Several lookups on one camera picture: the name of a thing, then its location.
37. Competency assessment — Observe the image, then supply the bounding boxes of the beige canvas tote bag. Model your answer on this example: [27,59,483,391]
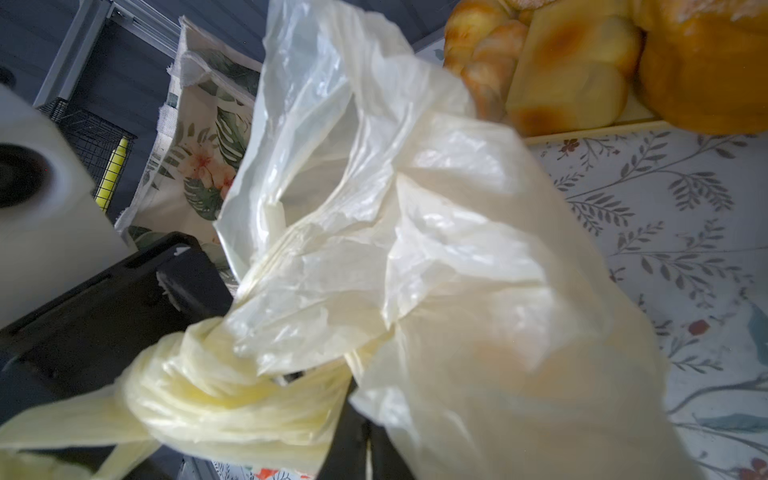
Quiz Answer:
[115,18,261,290]

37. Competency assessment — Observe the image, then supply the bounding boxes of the black wire wall basket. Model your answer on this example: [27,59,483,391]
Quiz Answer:
[37,98,137,213]

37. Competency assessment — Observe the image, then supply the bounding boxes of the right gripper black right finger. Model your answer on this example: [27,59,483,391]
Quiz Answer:
[369,423,414,480]

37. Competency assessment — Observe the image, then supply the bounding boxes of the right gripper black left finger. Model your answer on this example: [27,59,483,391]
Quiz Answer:
[316,379,369,480]

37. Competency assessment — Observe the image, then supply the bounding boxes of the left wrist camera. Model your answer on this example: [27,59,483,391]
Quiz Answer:
[1,87,135,326]

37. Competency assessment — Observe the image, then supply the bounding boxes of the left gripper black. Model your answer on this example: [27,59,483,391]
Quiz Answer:
[1,232,233,421]

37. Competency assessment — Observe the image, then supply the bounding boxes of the bread rolls tray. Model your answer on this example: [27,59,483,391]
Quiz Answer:
[443,1,767,137]

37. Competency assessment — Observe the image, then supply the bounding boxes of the cream plastic grocery bag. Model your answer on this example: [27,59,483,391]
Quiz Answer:
[1,1,701,479]

